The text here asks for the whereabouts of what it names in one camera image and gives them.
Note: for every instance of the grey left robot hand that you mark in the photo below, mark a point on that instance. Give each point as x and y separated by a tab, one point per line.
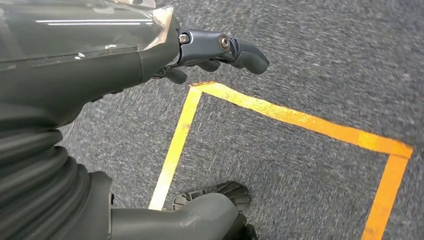
66	49

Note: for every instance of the yellow floor tape square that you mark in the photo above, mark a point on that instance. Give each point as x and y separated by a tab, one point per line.
298	117

